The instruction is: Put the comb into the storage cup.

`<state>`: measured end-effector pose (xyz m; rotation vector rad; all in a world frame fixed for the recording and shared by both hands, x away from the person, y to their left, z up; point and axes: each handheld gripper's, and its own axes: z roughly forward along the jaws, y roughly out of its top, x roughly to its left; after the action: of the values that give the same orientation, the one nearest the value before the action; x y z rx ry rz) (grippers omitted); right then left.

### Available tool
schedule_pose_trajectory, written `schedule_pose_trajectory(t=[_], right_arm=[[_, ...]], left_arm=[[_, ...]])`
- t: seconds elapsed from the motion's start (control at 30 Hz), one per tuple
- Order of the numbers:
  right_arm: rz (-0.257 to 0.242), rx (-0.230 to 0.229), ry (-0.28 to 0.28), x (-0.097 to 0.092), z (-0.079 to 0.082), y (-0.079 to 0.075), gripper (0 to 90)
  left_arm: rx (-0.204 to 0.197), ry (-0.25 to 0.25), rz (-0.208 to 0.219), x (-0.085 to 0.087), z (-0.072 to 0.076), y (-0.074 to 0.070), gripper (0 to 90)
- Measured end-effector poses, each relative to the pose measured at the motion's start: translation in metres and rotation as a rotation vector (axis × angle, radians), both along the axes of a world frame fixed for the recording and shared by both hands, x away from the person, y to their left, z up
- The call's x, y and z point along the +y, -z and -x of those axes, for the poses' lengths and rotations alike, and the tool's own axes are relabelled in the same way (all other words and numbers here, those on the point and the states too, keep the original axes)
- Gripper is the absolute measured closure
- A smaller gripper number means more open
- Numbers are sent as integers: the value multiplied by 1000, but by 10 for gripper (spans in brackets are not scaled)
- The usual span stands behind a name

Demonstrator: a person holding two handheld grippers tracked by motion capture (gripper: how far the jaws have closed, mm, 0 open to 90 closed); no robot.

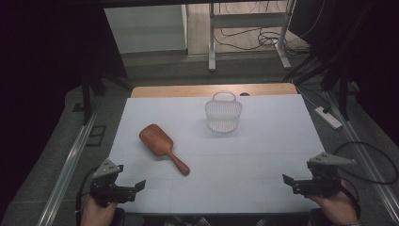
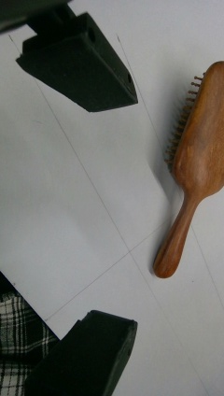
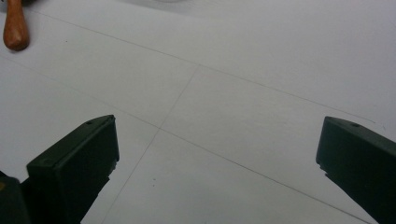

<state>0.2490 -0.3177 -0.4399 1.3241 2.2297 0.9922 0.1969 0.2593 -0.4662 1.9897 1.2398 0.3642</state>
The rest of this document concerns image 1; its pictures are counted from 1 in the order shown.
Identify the white table mat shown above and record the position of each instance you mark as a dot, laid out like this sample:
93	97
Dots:
238	175

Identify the white power strip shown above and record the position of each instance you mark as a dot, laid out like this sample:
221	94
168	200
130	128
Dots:
329	118

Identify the person's left hand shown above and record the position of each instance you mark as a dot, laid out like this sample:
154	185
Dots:
95	215

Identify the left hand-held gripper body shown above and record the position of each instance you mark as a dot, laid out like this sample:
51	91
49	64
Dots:
106	188

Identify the white metal stand frame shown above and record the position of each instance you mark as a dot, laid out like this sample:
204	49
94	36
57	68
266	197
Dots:
212	47

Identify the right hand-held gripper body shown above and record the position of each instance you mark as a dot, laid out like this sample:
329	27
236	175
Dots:
323	186

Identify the black tripod stand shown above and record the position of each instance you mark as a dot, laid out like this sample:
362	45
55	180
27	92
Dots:
86	94
343	94

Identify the dark curtain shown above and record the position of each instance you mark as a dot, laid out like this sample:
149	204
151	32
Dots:
376	62
40	78

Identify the white plastic basket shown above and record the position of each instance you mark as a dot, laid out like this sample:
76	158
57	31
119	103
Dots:
222	124

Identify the wooden hairbrush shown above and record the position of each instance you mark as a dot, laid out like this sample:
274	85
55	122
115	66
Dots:
156	141

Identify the black square floor frame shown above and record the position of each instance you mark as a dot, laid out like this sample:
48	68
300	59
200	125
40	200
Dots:
100	127

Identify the white wall panel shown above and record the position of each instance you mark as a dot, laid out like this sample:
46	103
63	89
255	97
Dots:
144	28

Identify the person's right hand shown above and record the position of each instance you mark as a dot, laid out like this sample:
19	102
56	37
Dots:
340	208

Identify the aluminium floor rail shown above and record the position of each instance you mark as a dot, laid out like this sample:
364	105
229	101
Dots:
363	150
70	166

